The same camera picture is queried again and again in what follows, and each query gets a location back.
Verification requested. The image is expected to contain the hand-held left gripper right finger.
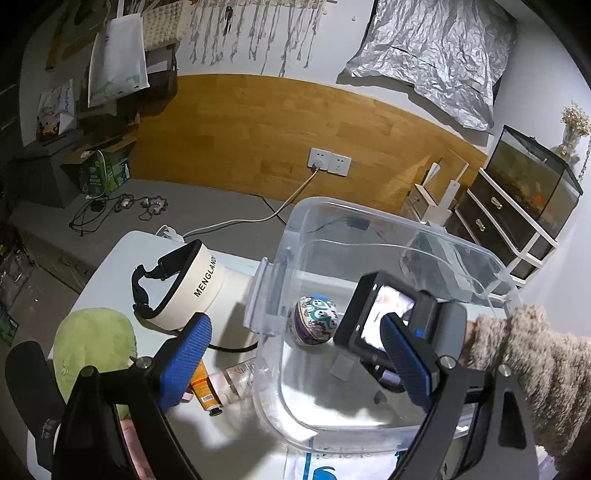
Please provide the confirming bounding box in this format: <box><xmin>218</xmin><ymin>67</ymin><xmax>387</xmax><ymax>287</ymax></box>
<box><xmin>379</xmin><ymin>312</ymin><xmax>541</xmax><ymax>480</ymax></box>

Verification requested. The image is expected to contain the macrame wall hanging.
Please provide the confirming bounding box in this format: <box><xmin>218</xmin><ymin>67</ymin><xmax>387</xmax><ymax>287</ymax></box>
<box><xmin>187</xmin><ymin>0</ymin><xmax>334</xmax><ymax>77</ymax></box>

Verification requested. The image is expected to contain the dark drawer cabinet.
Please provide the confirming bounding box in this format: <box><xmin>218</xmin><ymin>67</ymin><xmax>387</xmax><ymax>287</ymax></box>
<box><xmin>455</xmin><ymin>168</ymin><xmax>559</xmax><ymax>280</ymax></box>

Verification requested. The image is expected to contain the black slipper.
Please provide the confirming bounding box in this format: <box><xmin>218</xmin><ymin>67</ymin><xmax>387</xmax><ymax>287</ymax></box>
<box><xmin>4</xmin><ymin>340</ymin><xmax>68</xmax><ymax>472</ymax></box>

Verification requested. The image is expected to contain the white bag with blue print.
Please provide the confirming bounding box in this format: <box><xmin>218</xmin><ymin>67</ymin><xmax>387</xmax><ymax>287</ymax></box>
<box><xmin>284</xmin><ymin>445</ymin><xmax>416</xmax><ymax>480</ymax></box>

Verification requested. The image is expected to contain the white paper bag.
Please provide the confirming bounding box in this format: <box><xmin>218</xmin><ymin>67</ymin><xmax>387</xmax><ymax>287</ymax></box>
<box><xmin>88</xmin><ymin>14</ymin><xmax>149</xmax><ymax>108</ymax></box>

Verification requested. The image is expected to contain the white power cable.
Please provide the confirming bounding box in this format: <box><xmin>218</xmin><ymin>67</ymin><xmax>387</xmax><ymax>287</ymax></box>
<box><xmin>182</xmin><ymin>167</ymin><xmax>320</xmax><ymax>237</ymax></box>

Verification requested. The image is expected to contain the orange hand cream tube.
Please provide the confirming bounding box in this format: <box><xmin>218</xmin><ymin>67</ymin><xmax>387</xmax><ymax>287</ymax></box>
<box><xmin>188</xmin><ymin>357</ymin><xmax>225</xmax><ymax>416</ymax></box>

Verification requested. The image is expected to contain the crumpled silver foil sheet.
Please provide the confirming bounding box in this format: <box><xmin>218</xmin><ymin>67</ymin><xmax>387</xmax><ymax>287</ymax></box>
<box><xmin>345</xmin><ymin>0</ymin><xmax>517</xmax><ymax>133</ymax></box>

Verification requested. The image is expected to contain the small clear bottle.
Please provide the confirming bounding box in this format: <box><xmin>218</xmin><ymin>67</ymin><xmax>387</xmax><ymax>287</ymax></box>
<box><xmin>224</xmin><ymin>360</ymin><xmax>259</xmax><ymax>400</ymax></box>

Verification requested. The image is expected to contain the patterned round pouch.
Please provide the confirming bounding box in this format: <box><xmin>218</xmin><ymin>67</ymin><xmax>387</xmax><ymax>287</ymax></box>
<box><xmin>288</xmin><ymin>295</ymin><xmax>343</xmax><ymax>348</ymax></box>

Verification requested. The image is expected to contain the person's right forearm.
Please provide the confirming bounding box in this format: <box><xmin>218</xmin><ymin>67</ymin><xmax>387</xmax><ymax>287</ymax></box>
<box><xmin>462</xmin><ymin>304</ymin><xmax>591</xmax><ymax>472</ymax></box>

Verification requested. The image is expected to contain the glass fish tank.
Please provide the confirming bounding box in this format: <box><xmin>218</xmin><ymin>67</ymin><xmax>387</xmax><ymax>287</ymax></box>
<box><xmin>487</xmin><ymin>124</ymin><xmax>583</xmax><ymax>232</ymax></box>

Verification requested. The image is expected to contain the green printed carton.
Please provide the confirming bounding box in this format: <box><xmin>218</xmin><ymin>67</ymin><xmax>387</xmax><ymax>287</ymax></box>
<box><xmin>78</xmin><ymin>148</ymin><xmax>133</xmax><ymax>195</ymax></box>

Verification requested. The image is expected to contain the black floor cable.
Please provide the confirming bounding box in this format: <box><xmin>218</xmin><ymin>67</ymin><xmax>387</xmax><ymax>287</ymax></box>
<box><xmin>68</xmin><ymin>194</ymin><xmax>116</xmax><ymax>237</ymax></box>

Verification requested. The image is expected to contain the colourful printed bag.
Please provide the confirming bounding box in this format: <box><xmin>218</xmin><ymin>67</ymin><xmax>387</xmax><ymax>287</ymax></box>
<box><xmin>37</xmin><ymin>80</ymin><xmax>75</xmax><ymax>140</ymax></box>

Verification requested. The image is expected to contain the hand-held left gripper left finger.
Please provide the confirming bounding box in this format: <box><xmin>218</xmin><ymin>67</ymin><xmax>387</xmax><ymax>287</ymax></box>
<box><xmin>52</xmin><ymin>312</ymin><xmax>214</xmax><ymax>480</ymax></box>

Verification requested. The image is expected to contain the dark grey storage box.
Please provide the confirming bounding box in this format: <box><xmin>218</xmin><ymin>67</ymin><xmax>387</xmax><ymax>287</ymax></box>
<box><xmin>13</xmin><ymin>134</ymin><xmax>93</xmax><ymax>209</ymax></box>

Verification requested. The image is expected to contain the dried flower vase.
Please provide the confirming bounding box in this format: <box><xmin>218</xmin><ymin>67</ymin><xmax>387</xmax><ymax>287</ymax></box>
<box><xmin>554</xmin><ymin>102</ymin><xmax>591</xmax><ymax>162</ymax></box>

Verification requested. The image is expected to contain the small white drawer unit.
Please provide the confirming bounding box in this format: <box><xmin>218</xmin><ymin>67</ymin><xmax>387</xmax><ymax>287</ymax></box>
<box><xmin>406</xmin><ymin>157</ymin><xmax>469</xmax><ymax>228</ymax></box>

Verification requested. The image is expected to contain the cream knit cushion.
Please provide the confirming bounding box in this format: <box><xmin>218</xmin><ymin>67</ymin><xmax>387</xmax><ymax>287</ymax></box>
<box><xmin>142</xmin><ymin>4</ymin><xmax>186</xmax><ymax>49</ymax></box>

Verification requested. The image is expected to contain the green plush cushion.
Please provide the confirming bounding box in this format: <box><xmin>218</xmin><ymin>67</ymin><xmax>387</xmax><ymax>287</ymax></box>
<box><xmin>53</xmin><ymin>308</ymin><xmax>139</xmax><ymax>421</ymax></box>

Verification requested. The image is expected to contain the clear plastic storage container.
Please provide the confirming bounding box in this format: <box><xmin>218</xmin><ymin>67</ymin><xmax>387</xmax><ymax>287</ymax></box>
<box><xmin>244</xmin><ymin>196</ymin><xmax>522</xmax><ymax>455</ymax></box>

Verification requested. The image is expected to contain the white Mengland VR headset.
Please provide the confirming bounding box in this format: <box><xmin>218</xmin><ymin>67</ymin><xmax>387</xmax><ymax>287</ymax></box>
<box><xmin>130</xmin><ymin>239</ymin><xmax>259</xmax><ymax>354</ymax></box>

